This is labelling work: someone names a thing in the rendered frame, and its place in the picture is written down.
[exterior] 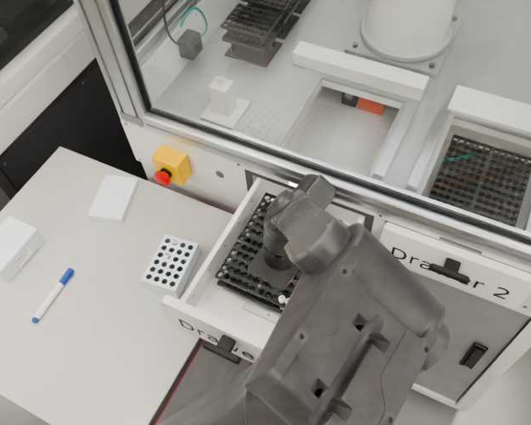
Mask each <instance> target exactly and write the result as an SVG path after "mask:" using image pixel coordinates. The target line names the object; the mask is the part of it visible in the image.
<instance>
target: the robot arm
mask: <svg viewBox="0 0 531 425"><path fill-rule="evenodd" d="M336 192H337V189H336V188H335V187H334V186H333V185H332V184H331V183H329V181H327V179H325V178H324V177H323V176H322V174H320V175H315V174H307V175H305V177H304V178H303V179H302V180H301V181H300V183H299V184H298V185H297V186H296V187H295V189H294V190H293V191H292V192H290V191H288V190H287V189H286V190H284V191H283V192H281V193H280V194H279V195H278V196H277V197H276V198H275V199H274V201H273V202H272V203H271V204H270V205H269V206H268V208H267V209H266V210H267V211H268V212H267V213H266V215H265V219H264V238H263V246H262V247H261V249H260V250H259V252H258V253H257V254H256V256H255V257H254V259H253V260H252V261H251V262H250V264H249V265H248V272H249V273H251V274H252V275H254V276H255V277H259V278H261V279H263V280H264V281H266V282H268V283H269V284H270V286H271V287H272V288H274V289H275V290H277V291H281V290H284V289H285V288H286V287H287V285H289V283H290V282H291V281H292V280H293V278H294V276H295V274H296V273H297V271H298V270H299V269H300V270H301V271H302V272H303V273H302V275H301V277H300V278H299V280H298V283H297V285H296V287H295V288H294V290H293V292H292V294H291V296H290V298H289V300H288V301H287V304H286V306H285V308H284V310H283V311H282V314H281V316H280V317H279V319H278V321H277V323H276V325H275V327H274V329H273V331H272V333H271V335H270V337H269V339H268V341H267V342H266V344H265V346H264V348H263V350H262V352H261V354H260V356H259V358H258V359H257V360H256V361H255V362H253V363H252V364H251V365H250V366H249V367H248V368H247V369H246V370H244V371H243V372H242V373H240V374H238V375H237V376H235V377H234V378H232V379H231V380H229V381H228V382H226V383H224V384H223V385H221V386H219V387H217V388H216V389H215V390H213V391H211V392H210V393H208V394H206V395H204V396H203V397H202V398H200V399H199V400H197V401H195V402H193V403H192V404H190V405H188V406H187V407H185V408H184V409H182V410H181V411H179V412H177V413H175V414H174V415H173V416H171V417H169V418H167V419H166V420H164V421H162V422H161V423H160V424H158V425H393V424H394V421H395V419H396V417H397V416H398V414H399V412H400V410H401V408H402V406H403V405H404V403H405V400H406V398H407V396H408V395H409V393H410V390H411V388H412V386H413V384H414V383H415V381H416V378H417V376H418V374H421V373H422V372H424V371H426V370H428V369H429V368H430V367H432V366H433V365H434V364H436V363H437V362H438V361H439V360H440V359H441V358H442V357H443V355H444V354H445V352H446V351H447V350H448V347H449V345H450V344H451V343H452V341H451V340H452V332H451V331H450V329H449V328H448V327H447V326H446V325H445V324H444V323H443V319H444V315H445V308H444V305H443V303H442V302H441V301H440V300H439V299H438V298H437V297H436V296H435V295H434V294H433V293H432V292H431V291H430V290H429V289H428V288H427V287H426V286H425V285H424V284H423V283H422V282H421V281H419V280H418V279H417V278H416V277H415V276H414V275H413V274H412V273H411V272H410V271H409V270H408V269H407V268H406V267H405V266H404V265H403V264H402V263H401V262H400V261H399V260H398V259H397V258H396V257H395V256H394V255H393V254H392V253H391V252H390V251H389V250H388V249H387V248H386V247H385V246H384V245H383V244H382V243H380V242H379V241H378V240H377V239H376V238H375V237H374V236H373V235H372V234H371V233H370V232H369V231H368V230H367V229H366V228H365V227H364V226H363V225H362V224H361V223H354V224H352V225H350V226H348V225H346V224H345V223H343V222H342V221H341V220H339V219H338V218H336V217H334V216H333V215H332V214H330V213H329V212H327V211H325V209H326V208H327V207H328V206H329V204H330V203H331V202H332V200H333V199H334V198H335V193H336Z"/></svg>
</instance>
